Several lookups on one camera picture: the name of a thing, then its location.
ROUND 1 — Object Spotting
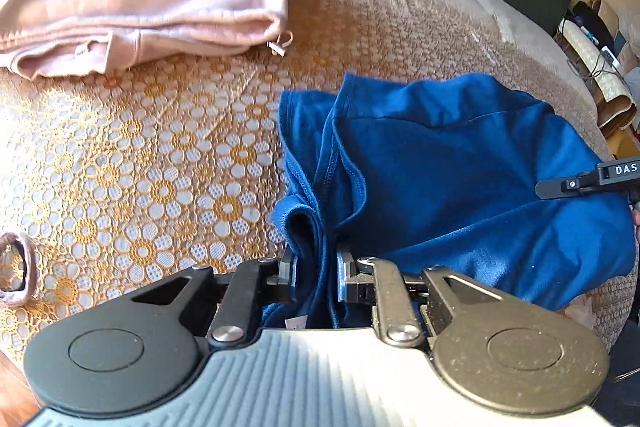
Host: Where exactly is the wooden armchair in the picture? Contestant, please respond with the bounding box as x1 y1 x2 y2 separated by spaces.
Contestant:
555 0 640 145

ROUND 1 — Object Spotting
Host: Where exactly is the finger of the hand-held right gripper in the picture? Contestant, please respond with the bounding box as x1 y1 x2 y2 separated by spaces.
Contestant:
534 175 583 201

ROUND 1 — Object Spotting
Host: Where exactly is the floral lace tablecloth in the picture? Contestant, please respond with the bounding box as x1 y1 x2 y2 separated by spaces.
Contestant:
0 0 632 359

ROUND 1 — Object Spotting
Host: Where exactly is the blue shirt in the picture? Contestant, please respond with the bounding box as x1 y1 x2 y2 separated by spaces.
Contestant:
260 72 639 331

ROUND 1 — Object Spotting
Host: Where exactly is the black bag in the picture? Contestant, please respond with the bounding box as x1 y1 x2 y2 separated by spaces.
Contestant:
572 1 609 33

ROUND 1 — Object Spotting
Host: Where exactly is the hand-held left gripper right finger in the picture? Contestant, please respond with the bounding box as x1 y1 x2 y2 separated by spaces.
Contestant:
335 249 511 348

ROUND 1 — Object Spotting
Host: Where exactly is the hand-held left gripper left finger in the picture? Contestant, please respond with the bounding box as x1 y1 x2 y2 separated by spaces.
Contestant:
130 251 300 351

